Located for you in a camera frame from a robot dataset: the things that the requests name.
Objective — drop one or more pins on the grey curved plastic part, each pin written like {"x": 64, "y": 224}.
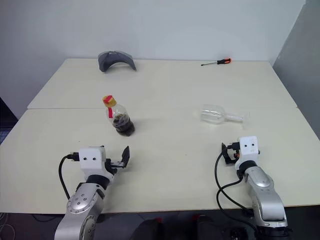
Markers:
{"x": 112, "y": 60}

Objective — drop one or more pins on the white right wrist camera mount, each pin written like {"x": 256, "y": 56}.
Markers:
{"x": 247, "y": 153}

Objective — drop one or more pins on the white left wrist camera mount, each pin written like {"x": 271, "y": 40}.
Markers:
{"x": 91, "y": 163}

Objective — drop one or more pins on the clear bottle with red label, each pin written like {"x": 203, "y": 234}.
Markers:
{"x": 122, "y": 122}

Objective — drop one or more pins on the yellow bottle cap red tape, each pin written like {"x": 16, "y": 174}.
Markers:
{"x": 109, "y": 100}

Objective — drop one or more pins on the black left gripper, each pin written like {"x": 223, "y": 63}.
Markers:
{"x": 112, "y": 165}

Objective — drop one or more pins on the orange black screwdriver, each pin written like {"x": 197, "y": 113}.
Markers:
{"x": 222, "y": 61}

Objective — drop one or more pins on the clear plastic bottle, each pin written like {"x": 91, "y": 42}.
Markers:
{"x": 212, "y": 116}

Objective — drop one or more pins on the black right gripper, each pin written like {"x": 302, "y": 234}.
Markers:
{"x": 231, "y": 162}

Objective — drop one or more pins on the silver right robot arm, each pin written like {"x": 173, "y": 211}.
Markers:
{"x": 262, "y": 185}

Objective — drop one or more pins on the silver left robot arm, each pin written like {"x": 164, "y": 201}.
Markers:
{"x": 80, "y": 202}

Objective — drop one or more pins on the grey partition panel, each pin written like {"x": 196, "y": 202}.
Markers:
{"x": 300, "y": 62}

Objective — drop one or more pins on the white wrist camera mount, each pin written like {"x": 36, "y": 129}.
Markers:
{"x": 247, "y": 153}
{"x": 91, "y": 163}

